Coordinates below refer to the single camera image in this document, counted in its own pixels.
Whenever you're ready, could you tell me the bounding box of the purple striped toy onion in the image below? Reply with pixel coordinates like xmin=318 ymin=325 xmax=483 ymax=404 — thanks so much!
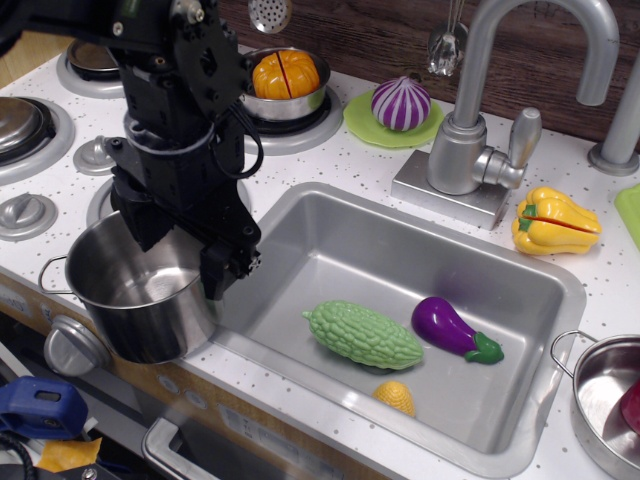
xmin=370 ymin=76 xmax=431 ymax=132

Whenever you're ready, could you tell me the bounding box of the orange toy pumpkin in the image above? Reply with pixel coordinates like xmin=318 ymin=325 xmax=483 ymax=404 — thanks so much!
xmin=252 ymin=50 xmax=321 ymax=100

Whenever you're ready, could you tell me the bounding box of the blue clamp tool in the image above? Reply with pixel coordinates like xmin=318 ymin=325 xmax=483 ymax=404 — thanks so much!
xmin=1 ymin=376 xmax=88 ymax=440

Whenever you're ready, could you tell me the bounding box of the silver oven door handle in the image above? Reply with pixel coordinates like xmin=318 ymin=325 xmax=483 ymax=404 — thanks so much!
xmin=141 ymin=417 xmax=261 ymax=480

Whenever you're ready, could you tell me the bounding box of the hanging perforated steel ladle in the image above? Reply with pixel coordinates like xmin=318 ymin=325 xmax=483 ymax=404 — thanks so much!
xmin=247 ymin=0 xmax=293 ymax=35

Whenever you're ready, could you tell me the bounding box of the green toy bitter gourd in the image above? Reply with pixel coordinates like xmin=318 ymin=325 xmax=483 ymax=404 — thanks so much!
xmin=302 ymin=300 xmax=424 ymax=370

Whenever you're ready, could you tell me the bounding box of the green tray edge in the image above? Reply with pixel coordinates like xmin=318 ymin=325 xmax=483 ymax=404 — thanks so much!
xmin=614 ymin=184 xmax=640 ymax=249

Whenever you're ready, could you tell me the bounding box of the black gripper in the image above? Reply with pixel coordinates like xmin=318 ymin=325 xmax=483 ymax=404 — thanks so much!
xmin=108 ymin=107 xmax=262 ymax=300

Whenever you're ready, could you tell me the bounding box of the yellow toy corn piece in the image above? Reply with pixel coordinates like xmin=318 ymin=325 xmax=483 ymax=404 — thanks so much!
xmin=372 ymin=381 xmax=416 ymax=417

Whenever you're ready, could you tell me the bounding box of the small steel saucepan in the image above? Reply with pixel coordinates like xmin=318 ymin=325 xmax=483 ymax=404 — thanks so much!
xmin=240 ymin=47 xmax=331 ymax=121

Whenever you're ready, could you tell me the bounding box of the hanging clear plastic spoon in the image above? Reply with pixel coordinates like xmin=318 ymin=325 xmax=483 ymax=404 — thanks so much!
xmin=427 ymin=0 xmax=469 ymax=77

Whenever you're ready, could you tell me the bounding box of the red toy in pot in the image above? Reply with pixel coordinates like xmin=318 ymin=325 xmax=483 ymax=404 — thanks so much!
xmin=620 ymin=380 xmax=640 ymax=434

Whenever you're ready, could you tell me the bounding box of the grey sink basin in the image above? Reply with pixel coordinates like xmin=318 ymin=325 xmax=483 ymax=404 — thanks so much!
xmin=215 ymin=183 xmax=586 ymax=478

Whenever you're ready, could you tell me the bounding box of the silver toy faucet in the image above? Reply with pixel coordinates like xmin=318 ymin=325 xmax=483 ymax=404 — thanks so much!
xmin=391 ymin=1 xmax=619 ymax=230

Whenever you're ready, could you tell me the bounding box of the steel pot at right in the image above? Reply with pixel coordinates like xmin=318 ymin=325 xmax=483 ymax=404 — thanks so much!
xmin=550 ymin=330 xmax=639 ymax=479

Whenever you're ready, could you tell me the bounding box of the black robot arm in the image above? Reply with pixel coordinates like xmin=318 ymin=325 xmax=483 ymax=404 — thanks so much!
xmin=1 ymin=1 xmax=261 ymax=300

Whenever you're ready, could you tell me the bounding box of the steel lid on left burner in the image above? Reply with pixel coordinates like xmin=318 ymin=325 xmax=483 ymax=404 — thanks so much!
xmin=1 ymin=97 xmax=47 ymax=157

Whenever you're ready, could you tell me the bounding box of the yellow toy bell pepper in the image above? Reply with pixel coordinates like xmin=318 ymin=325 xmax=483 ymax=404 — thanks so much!
xmin=511 ymin=187 xmax=602 ymax=256

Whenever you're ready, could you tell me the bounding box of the silver oven dial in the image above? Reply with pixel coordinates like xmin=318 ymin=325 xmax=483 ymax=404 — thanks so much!
xmin=43 ymin=315 xmax=111 ymax=377

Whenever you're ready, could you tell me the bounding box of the yellow cloth piece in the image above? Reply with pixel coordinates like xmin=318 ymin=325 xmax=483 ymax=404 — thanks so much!
xmin=36 ymin=438 xmax=102 ymax=473

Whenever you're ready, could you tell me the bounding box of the tall steel pot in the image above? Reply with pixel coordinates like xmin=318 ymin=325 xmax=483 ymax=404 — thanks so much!
xmin=62 ymin=212 xmax=223 ymax=364

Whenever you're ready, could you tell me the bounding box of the grey knob front left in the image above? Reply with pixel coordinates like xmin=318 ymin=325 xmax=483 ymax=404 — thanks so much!
xmin=1 ymin=193 xmax=58 ymax=242

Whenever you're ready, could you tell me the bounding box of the grey knob middle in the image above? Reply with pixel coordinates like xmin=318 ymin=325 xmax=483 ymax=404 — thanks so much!
xmin=73 ymin=135 xmax=115 ymax=176

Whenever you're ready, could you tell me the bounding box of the purple toy eggplant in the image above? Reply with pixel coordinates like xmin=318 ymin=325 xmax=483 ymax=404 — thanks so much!
xmin=411 ymin=297 xmax=504 ymax=365

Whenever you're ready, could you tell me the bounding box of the grey knob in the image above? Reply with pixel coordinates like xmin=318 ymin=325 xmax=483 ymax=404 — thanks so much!
xmin=1 ymin=193 xmax=58 ymax=242
xmin=73 ymin=135 xmax=115 ymax=176

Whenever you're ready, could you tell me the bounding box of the back right stove burner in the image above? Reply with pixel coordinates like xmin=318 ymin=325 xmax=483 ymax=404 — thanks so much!
xmin=246 ymin=86 xmax=343 ymax=156

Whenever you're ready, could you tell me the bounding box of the green plastic plate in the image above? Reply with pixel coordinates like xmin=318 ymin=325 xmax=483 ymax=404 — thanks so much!
xmin=343 ymin=90 xmax=444 ymax=149

